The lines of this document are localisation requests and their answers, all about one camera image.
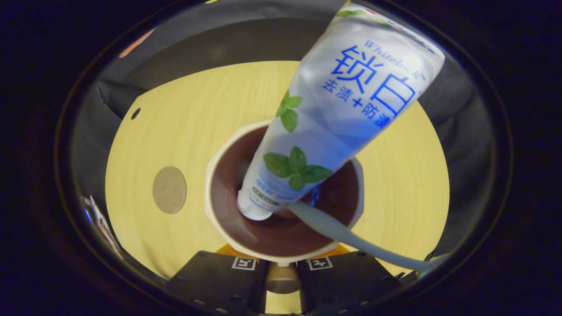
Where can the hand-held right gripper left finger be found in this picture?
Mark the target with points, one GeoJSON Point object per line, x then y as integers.
{"type": "Point", "coordinates": [219, 285]}

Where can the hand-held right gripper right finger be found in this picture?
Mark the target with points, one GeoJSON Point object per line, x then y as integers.
{"type": "Point", "coordinates": [342, 285]}

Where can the pale green toothbrush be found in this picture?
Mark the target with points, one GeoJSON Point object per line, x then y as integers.
{"type": "Point", "coordinates": [333, 230]}

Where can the beige cup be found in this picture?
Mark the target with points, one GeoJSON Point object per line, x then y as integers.
{"type": "Point", "coordinates": [281, 237]}

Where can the round brown coaster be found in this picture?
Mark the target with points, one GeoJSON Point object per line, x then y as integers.
{"type": "Point", "coordinates": [169, 190]}

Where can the white toothpaste tube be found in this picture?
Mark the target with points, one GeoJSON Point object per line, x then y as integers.
{"type": "Point", "coordinates": [351, 101]}

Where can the wooden desktop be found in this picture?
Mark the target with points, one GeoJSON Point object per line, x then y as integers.
{"type": "Point", "coordinates": [175, 123]}

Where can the black backdrop cloth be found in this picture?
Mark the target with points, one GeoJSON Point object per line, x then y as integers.
{"type": "Point", "coordinates": [219, 39]}

